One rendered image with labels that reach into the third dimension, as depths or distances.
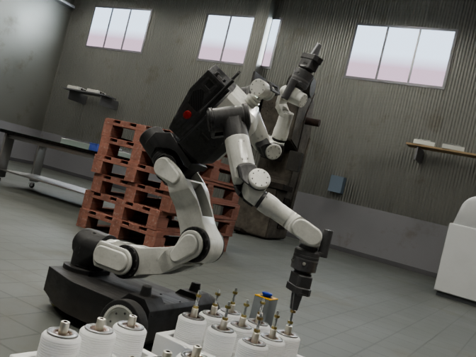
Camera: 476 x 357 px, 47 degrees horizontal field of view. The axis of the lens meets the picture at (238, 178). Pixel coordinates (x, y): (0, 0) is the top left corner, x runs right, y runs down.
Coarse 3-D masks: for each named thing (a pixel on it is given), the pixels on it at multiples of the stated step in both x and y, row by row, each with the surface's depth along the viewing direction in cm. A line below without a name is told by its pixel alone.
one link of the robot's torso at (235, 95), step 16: (208, 80) 211; (224, 80) 214; (192, 96) 214; (208, 96) 213; (224, 96) 210; (240, 96) 219; (192, 112) 216; (256, 112) 223; (176, 128) 219; (192, 128) 216; (192, 144) 219; (208, 144) 218; (224, 144) 217; (208, 160) 222
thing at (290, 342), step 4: (276, 332) 188; (280, 336) 185; (284, 336) 185; (284, 340) 184; (288, 340) 184; (292, 340) 184; (296, 340) 185; (288, 344) 184; (292, 344) 184; (296, 344) 185; (284, 348) 184; (288, 348) 184; (292, 348) 184; (296, 348) 186; (284, 352) 184; (288, 352) 184; (292, 352) 184; (296, 352) 186; (284, 356) 184; (288, 356) 184; (292, 356) 185
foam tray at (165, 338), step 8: (160, 336) 177; (168, 336) 177; (160, 344) 177; (168, 344) 175; (176, 344) 173; (184, 344) 173; (200, 344) 177; (152, 352) 178; (160, 352) 176; (176, 352) 173; (232, 352) 177
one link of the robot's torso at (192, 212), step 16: (160, 160) 227; (160, 176) 226; (176, 176) 222; (192, 176) 237; (176, 192) 223; (192, 192) 220; (208, 192) 233; (176, 208) 225; (192, 208) 221; (208, 208) 228; (192, 224) 220; (208, 224) 221; (208, 240) 214; (208, 256) 216
